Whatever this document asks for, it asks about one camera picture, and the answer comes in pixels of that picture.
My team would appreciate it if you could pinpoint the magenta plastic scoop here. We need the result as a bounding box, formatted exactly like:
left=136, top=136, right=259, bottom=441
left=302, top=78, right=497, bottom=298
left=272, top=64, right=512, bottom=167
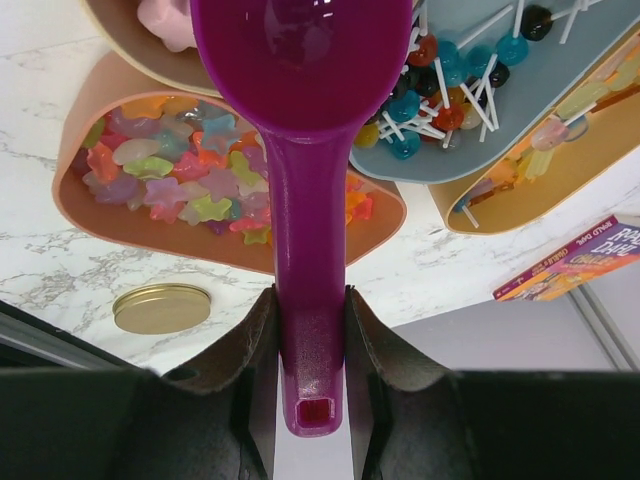
left=191, top=1, right=413, bottom=437

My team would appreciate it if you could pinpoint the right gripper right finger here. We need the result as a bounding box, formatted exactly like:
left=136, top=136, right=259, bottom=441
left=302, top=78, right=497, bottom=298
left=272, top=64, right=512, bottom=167
left=344, top=287, right=474, bottom=479

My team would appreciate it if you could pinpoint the Roald Dahl paperback book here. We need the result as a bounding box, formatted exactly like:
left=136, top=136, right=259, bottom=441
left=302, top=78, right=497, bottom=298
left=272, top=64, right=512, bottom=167
left=493, top=215, right=639, bottom=302

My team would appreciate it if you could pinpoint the gold jar lid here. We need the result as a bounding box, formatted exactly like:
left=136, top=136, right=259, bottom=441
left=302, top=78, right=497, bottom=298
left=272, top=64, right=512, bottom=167
left=112, top=283, right=212, bottom=335

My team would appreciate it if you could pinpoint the yellow candy tray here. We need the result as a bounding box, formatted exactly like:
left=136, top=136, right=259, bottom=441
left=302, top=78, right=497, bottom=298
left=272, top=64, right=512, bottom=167
left=429, top=28, right=639, bottom=235

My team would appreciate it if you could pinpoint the pink gummy star tray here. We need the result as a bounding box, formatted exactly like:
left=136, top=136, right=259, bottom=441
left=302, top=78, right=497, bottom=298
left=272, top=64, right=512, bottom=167
left=51, top=51, right=408, bottom=276

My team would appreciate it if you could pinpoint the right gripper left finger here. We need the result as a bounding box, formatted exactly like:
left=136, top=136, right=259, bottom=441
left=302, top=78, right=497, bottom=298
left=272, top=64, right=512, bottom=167
left=119, top=288, right=278, bottom=479

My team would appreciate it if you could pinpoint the beige candy tray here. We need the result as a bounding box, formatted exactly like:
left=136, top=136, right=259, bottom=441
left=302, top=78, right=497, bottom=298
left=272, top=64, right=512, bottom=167
left=81, top=0, right=222, bottom=97

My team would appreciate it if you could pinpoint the blue lollipop tray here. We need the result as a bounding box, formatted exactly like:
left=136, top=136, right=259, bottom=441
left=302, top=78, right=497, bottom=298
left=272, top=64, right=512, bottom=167
left=351, top=1, right=639, bottom=184

